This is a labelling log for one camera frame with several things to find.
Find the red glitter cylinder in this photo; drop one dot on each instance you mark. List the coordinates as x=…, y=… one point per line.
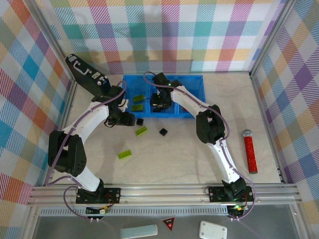
x=250, y=152

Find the aluminium mounting rail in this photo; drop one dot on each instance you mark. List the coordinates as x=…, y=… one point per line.
x=162, y=194

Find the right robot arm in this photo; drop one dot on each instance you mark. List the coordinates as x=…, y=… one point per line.
x=209, y=127

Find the blue three-compartment bin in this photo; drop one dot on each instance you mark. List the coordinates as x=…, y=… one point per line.
x=189, y=84

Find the aluminium frame post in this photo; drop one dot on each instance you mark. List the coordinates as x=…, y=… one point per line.
x=269, y=37
x=53, y=39

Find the black lego brick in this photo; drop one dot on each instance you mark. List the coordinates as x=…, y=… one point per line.
x=140, y=121
x=163, y=132

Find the light blue rectangular pad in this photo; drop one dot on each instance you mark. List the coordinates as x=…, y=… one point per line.
x=138, y=231

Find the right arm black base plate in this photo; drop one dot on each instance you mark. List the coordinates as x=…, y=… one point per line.
x=216, y=194

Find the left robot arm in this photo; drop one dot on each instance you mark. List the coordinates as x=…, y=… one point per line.
x=67, y=154

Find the black briefcase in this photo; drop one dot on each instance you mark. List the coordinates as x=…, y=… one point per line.
x=84, y=74

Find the green lego brick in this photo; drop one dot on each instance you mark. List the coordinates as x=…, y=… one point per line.
x=141, y=131
x=138, y=98
x=137, y=107
x=125, y=155

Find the small electronics board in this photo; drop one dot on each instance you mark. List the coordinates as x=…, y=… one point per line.
x=104, y=210
x=236, y=208

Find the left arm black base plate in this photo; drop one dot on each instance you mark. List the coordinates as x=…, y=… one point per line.
x=112, y=195

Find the aluminium side rail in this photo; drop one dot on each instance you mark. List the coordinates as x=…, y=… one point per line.
x=266, y=124
x=66, y=109

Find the red triangle stop button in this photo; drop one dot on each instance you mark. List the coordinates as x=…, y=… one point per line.
x=169, y=223

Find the white rectangular plate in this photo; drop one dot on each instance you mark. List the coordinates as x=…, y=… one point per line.
x=213, y=229

